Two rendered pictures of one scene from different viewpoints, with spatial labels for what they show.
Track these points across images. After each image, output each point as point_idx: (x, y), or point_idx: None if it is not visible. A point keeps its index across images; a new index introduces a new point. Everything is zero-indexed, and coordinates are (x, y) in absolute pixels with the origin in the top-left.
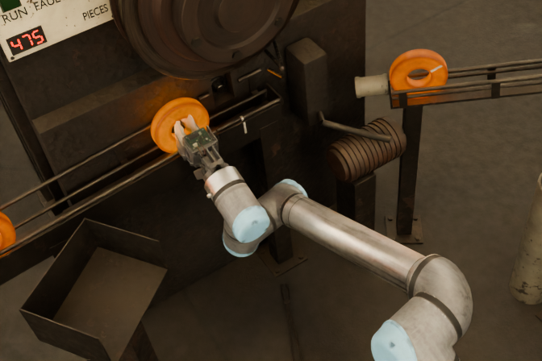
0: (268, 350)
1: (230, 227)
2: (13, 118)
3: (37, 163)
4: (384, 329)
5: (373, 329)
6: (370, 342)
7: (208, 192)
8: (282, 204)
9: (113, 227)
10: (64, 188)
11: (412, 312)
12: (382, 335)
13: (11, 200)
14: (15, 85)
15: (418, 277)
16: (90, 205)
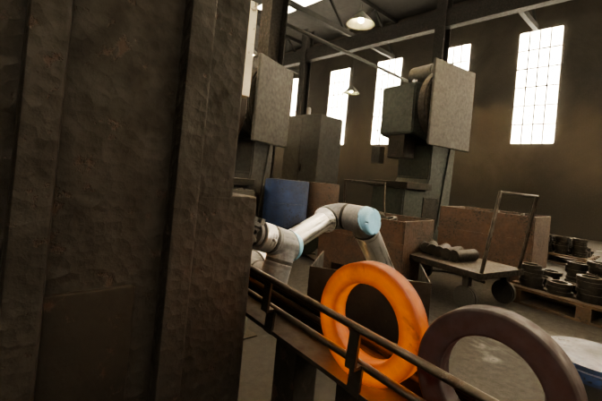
0: None
1: (296, 247)
2: (38, 344)
3: (185, 325)
4: (365, 210)
5: (239, 398)
6: (250, 400)
7: (272, 238)
8: (259, 254)
9: (316, 259)
10: (246, 299)
11: (355, 206)
12: (368, 210)
13: (296, 290)
14: (237, 136)
15: (332, 209)
16: (257, 309)
